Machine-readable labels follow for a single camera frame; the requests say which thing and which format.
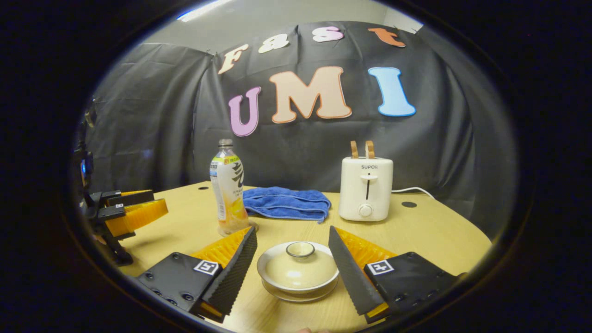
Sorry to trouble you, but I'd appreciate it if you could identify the cream teacup lid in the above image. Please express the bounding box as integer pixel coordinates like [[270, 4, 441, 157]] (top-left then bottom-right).
[[264, 241, 338, 284]]

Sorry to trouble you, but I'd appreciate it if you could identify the blue folded towel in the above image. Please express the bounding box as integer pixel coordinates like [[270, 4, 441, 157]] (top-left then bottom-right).
[[242, 186, 332, 223]]

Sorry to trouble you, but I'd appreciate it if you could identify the black backdrop cloth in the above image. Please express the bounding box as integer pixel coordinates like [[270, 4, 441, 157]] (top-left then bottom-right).
[[83, 21, 518, 241]]

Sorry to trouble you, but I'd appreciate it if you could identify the white toaster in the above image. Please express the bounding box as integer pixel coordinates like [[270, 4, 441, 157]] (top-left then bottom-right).
[[338, 156, 394, 222]]

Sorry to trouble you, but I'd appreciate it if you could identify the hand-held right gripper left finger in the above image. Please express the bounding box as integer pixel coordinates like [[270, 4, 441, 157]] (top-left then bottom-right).
[[136, 226, 258, 323]]

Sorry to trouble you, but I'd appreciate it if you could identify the clear plastic water bottle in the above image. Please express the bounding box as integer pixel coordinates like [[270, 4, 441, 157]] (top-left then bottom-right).
[[210, 139, 250, 236]]

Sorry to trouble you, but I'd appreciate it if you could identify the cream ceramic teacup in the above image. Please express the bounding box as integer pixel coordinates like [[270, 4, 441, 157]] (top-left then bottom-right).
[[257, 241, 339, 293]]

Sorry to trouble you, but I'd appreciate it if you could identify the white toaster power cable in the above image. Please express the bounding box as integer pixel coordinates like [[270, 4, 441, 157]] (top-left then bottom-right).
[[391, 187, 435, 199]]

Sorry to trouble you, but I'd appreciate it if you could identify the cream ceramic saucer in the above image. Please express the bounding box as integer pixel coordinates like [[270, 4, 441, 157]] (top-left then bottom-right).
[[262, 277, 339, 303]]

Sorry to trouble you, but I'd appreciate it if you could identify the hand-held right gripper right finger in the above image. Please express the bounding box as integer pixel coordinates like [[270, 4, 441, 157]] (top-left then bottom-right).
[[328, 226, 458, 324]]

